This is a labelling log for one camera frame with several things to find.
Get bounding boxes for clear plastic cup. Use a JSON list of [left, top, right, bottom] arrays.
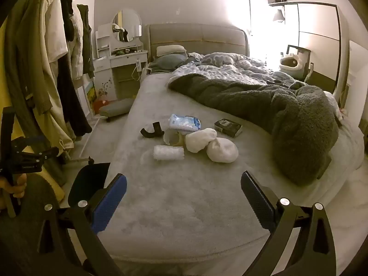
[[163, 129, 186, 147]]

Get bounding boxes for dark grey fleece blanket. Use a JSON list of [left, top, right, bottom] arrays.
[[167, 73, 340, 186]]

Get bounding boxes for blue patterned duvet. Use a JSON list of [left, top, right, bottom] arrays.
[[170, 52, 308, 89]]

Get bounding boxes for dark green vest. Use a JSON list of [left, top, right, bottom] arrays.
[[76, 4, 96, 79]]

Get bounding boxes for white shirt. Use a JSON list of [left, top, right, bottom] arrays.
[[44, 0, 69, 64]]

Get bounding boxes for white wardrobe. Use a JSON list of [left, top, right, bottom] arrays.
[[269, 1, 348, 92]]

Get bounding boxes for grey bed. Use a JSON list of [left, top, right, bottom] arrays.
[[99, 23, 365, 268]]

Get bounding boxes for olive knit cardigan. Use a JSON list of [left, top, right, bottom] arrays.
[[11, 0, 55, 115]]

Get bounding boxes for blue tissue pack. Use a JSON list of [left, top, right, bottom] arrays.
[[168, 113, 202, 130]]

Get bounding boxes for white clothing rack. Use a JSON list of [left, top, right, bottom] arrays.
[[62, 118, 100, 166]]

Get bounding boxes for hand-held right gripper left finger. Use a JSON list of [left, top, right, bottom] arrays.
[[32, 173, 128, 276]]

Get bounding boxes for black trash bin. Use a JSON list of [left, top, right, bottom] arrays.
[[68, 162, 111, 207]]

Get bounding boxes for white cat bed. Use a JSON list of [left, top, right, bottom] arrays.
[[279, 52, 306, 79]]

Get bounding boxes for yellow cloth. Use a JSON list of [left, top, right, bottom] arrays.
[[0, 20, 65, 206]]

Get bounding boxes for white paper ball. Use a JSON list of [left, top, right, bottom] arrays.
[[206, 137, 239, 163], [185, 128, 217, 153]]

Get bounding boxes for dark small box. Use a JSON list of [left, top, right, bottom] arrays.
[[214, 118, 243, 138]]

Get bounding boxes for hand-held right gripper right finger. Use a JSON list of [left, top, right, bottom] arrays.
[[240, 171, 337, 276]]

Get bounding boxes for black hanging garment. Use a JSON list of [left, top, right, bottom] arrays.
[[47, 0, 93, 138]]

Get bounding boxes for black curved plastic piece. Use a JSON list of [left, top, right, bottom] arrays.
[[140, 121, 164, 139]]

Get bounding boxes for white dressing table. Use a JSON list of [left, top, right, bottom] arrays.
[[92, 23, 148, 101]]

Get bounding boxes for oval mirror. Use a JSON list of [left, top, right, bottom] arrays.
[[112, 9, 143, 43]]

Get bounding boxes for person's fleece clothing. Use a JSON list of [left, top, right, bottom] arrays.
[[0, 174, 62, 276]]

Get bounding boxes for cream knit sweater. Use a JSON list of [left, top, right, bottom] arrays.
[[67, 13, 85, 81]]

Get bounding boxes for yellow painting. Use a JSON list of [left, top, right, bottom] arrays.
[[85, 82, 97, 112]]

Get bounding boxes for cream pillow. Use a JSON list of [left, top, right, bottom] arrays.
[[156, 45, 186, 57]]

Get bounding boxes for grey-blue pillow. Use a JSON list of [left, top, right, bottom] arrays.
[[149, 54, 189, 72]]

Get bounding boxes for grey cushioned stool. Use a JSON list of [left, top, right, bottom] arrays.
[[98, 98, 135, 121]]

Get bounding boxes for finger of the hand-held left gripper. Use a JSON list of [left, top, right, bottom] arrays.
[[11, 135, 46, 151]]

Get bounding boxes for person's left hand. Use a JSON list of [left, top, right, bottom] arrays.
[[0, 173, 28, 199]]

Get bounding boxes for beige coat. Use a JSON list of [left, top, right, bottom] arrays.
[[32, 0, 76, 150]]

